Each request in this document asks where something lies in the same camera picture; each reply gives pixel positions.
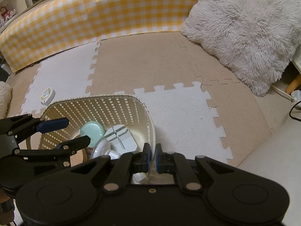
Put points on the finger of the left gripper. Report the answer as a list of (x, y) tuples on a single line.
[(69, 148), (47, 126)]

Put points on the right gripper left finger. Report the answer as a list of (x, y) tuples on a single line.
[(142, 160)]

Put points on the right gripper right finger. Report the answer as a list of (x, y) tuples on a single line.
[(164, 161)]

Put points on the white square box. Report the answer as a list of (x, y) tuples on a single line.
[(120, 139)]

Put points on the mint green round lid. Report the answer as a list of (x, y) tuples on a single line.
[(94, 131)]

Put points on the white round dish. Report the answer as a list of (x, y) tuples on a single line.
[(103, 148)]

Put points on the cream perforated plastic basket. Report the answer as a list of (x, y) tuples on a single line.
[(110, 111)]

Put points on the brown cork coaster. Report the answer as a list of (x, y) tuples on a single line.
[(78, 158)]

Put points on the white foam mat tile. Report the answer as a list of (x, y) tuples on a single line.
[(67, 73), (184, 123)]

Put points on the cream fleece blanket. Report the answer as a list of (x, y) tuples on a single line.
[(5, 98)]

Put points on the white foam mat tile left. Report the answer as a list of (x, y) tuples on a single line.
[(67, 73)]

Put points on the yellow gingham padded bumper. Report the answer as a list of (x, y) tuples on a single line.
[(57, 25)]

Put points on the wooden furniture leg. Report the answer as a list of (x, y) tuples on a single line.
[(293, 85)]

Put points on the fluffy white pillow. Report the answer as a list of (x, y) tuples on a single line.
[(255, 39)]

